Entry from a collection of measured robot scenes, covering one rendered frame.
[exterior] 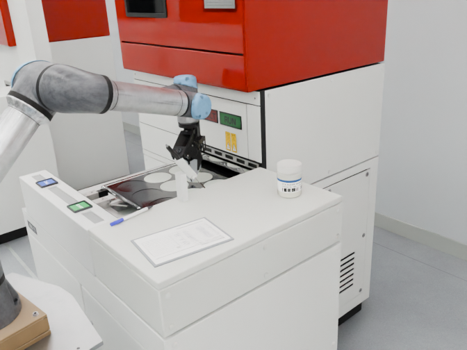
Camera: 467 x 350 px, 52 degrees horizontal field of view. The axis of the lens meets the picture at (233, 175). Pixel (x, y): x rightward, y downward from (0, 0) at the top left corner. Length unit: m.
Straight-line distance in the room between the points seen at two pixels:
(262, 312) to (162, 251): 0.33
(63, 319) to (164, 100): 0.61
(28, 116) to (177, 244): 0.47
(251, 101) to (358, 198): 0.78
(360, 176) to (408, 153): 0.99
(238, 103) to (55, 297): 0.83
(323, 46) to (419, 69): 1.23
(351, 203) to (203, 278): 1.11
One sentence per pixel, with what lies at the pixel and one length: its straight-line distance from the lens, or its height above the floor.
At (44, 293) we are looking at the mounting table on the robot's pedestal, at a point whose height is 0.82.
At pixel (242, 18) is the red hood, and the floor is 1.45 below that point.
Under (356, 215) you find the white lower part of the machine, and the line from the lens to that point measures 2.16.
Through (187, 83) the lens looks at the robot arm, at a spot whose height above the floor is 1.25.
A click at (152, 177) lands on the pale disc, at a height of 0.90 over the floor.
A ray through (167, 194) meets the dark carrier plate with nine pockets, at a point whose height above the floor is 0.90.
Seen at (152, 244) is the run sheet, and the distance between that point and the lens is 1.18.
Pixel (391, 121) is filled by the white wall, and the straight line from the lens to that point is 3.07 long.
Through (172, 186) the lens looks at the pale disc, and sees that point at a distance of 1.68.
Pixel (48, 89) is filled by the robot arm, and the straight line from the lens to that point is 1.19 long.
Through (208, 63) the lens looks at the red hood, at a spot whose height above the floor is 1.30.
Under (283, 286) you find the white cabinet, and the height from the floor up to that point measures 0.78.
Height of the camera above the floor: 1.54
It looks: 22 degrees down
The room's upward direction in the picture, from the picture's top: 3 degrees counter-clockwise
